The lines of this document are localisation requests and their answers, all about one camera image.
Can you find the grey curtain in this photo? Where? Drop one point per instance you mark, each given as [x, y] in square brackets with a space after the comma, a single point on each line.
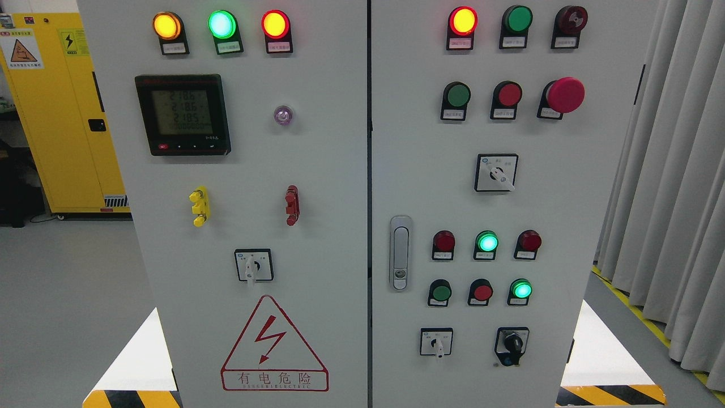
[663, 238]

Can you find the dark red buzzer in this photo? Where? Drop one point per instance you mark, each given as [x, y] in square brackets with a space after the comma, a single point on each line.
[568, 26]

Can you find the yellow safety storage cabinet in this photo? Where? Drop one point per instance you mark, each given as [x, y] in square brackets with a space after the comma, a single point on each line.
[51, 75]

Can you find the red push button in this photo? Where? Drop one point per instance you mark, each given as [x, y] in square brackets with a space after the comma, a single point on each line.
[505, 99]
[480, 293]

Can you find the dark red indicator lamp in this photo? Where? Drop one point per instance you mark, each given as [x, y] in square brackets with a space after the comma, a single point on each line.
[527, 245]
[443, 246]

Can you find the lit green indicator lamp middle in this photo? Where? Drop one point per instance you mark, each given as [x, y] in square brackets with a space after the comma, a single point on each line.
[485, 246]

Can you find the grey electrical control cabinet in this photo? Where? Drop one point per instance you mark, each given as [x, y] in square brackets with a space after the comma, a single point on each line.
[365, 82]

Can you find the red mushroom emergency stop button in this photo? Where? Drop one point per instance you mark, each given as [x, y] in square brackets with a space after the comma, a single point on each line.
[559, 97]

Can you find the lit green push button lower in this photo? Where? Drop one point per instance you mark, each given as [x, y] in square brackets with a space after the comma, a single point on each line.
[519, 293]

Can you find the amber indicator lamp top left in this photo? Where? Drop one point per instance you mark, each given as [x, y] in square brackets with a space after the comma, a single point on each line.
[170, 30]

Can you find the yellow terminal post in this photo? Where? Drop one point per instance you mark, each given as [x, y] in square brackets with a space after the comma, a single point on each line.
[200, 205]

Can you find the black digital power meter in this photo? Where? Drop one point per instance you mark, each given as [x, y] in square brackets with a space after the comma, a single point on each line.
[184, 115]

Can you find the green indicator lamp top right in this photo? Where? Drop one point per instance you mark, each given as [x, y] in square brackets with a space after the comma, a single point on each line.
[515, 23]

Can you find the red-orange indicator lamp right door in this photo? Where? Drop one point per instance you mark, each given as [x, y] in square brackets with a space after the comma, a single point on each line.
[461, 27]

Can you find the grey cabinet door handle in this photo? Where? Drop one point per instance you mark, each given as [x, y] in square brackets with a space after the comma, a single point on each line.
[399, 251]

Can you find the green push button upper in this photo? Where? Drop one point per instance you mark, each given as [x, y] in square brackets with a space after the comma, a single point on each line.
[455, 98]

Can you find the red-orange indicator lamp left door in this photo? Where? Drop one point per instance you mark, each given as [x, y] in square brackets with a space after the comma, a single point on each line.
[277, 30]

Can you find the red push button upper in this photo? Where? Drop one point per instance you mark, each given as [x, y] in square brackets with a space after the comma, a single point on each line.
[505, 99]

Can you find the lower white rotary selector switch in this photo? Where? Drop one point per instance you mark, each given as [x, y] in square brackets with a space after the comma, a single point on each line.
[436, 342]

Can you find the upper right rotary selector switch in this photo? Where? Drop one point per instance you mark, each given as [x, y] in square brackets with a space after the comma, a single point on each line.
[495, 173]

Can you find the green indicator lamp top left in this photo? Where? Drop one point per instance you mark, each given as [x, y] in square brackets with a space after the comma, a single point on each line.
[224, 29]

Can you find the small clear round light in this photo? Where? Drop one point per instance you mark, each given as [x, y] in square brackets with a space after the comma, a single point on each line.
[283, 115]

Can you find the door rotary selector switch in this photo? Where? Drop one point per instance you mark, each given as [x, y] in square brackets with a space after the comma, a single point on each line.
[254, 265]

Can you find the dark red indicator lamp right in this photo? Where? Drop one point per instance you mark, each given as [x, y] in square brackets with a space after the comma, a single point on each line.
[527, 245]

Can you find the red-orange indicator lamp door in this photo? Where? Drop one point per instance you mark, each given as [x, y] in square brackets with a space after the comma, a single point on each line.
[277, 30]
[461, 27]

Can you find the red push button lower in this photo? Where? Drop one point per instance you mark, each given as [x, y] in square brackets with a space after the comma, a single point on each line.
[480, 293]

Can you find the red terminal post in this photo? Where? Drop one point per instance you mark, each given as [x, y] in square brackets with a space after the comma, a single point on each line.
[293, 205]

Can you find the dark red indicator lamp left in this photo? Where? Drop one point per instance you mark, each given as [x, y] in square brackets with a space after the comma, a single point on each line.
[443, 246]

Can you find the black knob selector switch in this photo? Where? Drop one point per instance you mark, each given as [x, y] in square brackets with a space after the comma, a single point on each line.
[510, 345]

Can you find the red electric danger warning sticker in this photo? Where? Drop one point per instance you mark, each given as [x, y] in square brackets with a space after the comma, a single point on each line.
[271, 355]

